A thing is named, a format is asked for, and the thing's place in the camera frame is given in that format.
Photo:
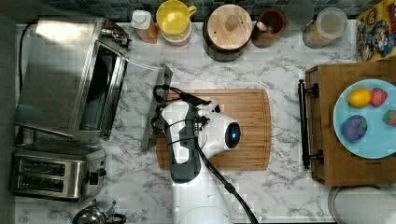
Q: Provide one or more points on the glass oven door with handle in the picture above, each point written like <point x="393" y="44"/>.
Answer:
<point x="142" y="98"/>

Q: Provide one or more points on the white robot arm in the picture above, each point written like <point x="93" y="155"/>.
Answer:
<point x="195" y="134"/>

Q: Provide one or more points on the stainless steel toaster oven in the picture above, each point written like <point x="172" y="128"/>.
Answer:
<point x="73" y="78"/>

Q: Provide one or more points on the bamboo cutting board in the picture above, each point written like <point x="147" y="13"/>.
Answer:
<point x="250" y="108"/>

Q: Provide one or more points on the pink bowl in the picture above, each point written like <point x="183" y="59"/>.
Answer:
<point x="177" y="42"/>

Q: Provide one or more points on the dark jar with wooden lid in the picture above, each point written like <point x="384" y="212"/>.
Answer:
<point x="226" y="33"/>

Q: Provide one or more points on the yellow cup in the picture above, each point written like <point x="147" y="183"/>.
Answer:
<point x="174" y="18"/>

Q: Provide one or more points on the orange juice bottle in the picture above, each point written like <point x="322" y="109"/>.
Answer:
<point x="144" y="26"/>

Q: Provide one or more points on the brown wooden cup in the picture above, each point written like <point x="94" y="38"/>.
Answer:
<point x="268" y="28"/>

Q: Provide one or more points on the steel kettle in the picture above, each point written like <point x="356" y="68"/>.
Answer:
<point x="99" y="212"/>

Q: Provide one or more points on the grey glass cup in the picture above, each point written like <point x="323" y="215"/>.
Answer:
<point x="298" y="14"/>

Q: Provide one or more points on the silver two-slot toaster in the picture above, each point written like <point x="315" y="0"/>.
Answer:
<point x="57" y="171"/>

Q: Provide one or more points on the purple toy eggplant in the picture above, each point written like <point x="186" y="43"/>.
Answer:
<point x="354" y="128"/>

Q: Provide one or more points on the clear jar with cereal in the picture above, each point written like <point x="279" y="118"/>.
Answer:
<point x="330" y="24"/>

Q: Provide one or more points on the yellow toy lemon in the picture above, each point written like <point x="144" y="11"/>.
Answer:
<point x="359" y="97"/>

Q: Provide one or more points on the white round appliance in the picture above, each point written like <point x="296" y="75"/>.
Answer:
<point x="362" y="205"/>

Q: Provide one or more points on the red toy strawberry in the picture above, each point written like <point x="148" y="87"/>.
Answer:
<point x="390" y="118"/>
<point x="379" y="96"/>

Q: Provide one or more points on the light blue plate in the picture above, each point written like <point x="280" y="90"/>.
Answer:
<point x="379" y="140"/>

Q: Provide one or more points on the colourful cereal box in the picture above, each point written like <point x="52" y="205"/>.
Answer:
<point x="376" y="33"/>

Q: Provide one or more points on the wooden tray with black handle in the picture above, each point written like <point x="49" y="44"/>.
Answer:
<point x="324" y="155"/>

